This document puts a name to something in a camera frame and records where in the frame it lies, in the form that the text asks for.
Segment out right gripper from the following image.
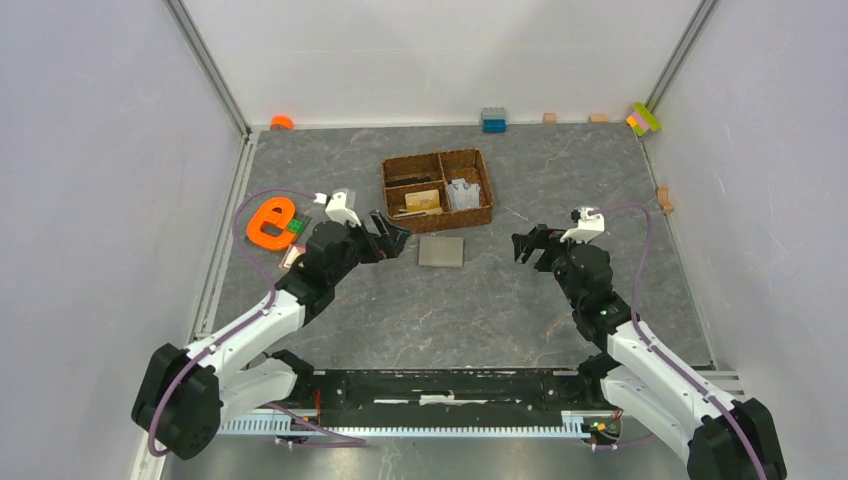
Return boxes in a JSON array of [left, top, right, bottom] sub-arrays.
[[511, 223, 592, 309]]

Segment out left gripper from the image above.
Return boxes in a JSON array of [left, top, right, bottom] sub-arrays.
[[329, 209, 410, 285]]

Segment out grey card holder wallet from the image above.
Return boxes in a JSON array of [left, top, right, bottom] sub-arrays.
[[418, 236, 464, 268]]

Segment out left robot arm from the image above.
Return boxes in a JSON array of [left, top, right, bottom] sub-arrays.
[[130, 210, 411, 460]]

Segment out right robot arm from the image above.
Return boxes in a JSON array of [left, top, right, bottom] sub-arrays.
[[511, 224, 788, 479]]

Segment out yellow card in basket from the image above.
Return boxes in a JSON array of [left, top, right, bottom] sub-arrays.
[[405, 189, 441, 213]]

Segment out white cards in basket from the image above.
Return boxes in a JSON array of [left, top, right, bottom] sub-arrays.
[[446, 178, 481, 211]]

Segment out black item in basket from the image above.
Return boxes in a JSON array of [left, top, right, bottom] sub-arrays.
[[385, 175, 431, 188]]

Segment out green toy block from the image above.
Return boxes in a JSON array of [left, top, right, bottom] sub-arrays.
[[286, 218, 308, 236]]

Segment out brown wicker divided basket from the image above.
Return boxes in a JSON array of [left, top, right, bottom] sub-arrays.
[[381, 148, 495, 233]]

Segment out orange plastic tape dispenser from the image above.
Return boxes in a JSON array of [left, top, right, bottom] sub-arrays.
[[246, 197, 296, 252]]

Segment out blue grey toy brick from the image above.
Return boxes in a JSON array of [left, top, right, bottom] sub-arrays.
[[480, 107, 508, 134]]

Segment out wooden arch block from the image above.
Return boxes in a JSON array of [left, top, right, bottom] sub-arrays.
[[656, 185, 675, 215]]

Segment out multicolour toy brick stack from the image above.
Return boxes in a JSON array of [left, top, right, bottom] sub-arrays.
[[626, 102, 662, 137]]

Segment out orange round cap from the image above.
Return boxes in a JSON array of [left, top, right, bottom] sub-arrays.
[[269, 115, 294, 130]]

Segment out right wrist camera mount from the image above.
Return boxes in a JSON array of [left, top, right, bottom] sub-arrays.
[[559, 206, 605, 243]]

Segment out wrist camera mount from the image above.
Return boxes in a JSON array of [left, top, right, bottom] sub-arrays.
[[325, 188, 361, 226], [559, 206, 605, 243]]

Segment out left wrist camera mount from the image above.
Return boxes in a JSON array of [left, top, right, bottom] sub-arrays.
[[325, 188, 361, 226]]

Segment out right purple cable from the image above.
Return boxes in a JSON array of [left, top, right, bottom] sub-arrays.
[[586, 202, 770, 480]]

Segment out purple cable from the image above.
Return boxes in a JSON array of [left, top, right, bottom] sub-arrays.
[[586, 202, 770, 480], [146, 188, 368, 458]]

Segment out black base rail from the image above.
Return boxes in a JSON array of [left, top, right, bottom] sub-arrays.
[[280, 368, 615, 429]]

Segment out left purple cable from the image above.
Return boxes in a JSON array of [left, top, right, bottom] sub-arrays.
[[146, 188, 368, 458]]

